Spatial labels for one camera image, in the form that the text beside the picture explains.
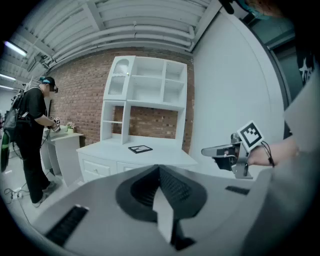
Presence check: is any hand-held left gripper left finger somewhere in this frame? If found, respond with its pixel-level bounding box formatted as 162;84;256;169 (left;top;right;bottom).
32;164;176;256

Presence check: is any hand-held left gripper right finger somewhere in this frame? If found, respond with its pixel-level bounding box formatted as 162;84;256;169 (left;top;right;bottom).
159;164;276;256

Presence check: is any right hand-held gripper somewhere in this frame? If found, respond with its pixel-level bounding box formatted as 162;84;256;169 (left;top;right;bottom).
201;120;265;180

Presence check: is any framed deer silhouette picture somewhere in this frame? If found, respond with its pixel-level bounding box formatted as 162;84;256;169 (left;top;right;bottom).
127;144;153;155

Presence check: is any person's right forearm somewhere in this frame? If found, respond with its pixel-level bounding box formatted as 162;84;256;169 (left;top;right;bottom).
246;136;301;168

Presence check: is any white side table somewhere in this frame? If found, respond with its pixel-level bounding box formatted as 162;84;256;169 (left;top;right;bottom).
41;126;85;188

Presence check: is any white hutch shelf unit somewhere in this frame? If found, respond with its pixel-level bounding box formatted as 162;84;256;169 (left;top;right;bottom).
99;55;188;146

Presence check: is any black green bag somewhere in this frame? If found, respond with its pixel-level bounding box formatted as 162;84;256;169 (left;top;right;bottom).
0;129;12;173

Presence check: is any arched glass cabinet door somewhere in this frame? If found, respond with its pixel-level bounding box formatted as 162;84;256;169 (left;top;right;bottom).
103;56;136;101

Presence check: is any person's black star-print shirt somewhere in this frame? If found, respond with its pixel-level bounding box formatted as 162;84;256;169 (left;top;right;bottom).
296;47;317;87

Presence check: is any bundle of white ceiling pipes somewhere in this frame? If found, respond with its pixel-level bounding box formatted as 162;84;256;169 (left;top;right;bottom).
48;21;196;66

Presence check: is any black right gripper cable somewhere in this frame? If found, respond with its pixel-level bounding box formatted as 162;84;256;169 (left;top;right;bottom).
261;140;276;168

